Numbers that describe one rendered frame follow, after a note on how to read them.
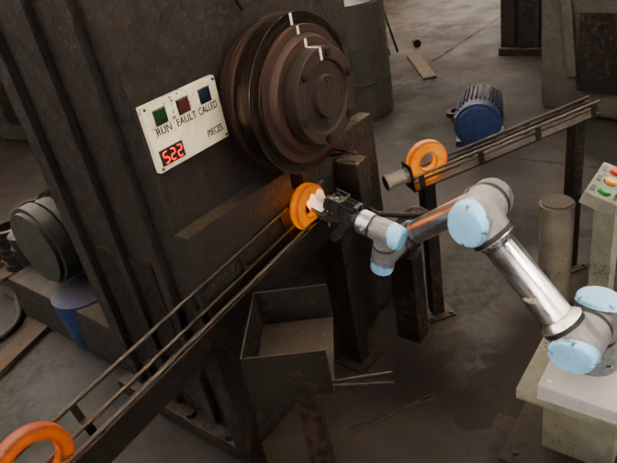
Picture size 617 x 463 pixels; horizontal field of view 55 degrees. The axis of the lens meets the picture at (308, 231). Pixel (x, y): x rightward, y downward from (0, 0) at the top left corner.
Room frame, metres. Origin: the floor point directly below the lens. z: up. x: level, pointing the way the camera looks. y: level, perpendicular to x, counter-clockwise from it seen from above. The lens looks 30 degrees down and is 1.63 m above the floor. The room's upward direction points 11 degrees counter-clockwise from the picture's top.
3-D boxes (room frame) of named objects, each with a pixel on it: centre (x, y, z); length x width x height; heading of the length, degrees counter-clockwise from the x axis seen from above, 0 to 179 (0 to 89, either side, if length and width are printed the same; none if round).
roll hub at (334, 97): (1.66, -0.12, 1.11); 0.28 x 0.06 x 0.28; 137
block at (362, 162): (1.91, -0.19, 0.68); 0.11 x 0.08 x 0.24; 47
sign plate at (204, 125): (1.55, 0.27, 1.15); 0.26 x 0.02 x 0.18; 137
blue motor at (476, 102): (3.66, -1.27, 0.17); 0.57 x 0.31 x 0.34; 157
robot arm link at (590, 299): (1.20, -0.72, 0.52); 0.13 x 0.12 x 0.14; 134
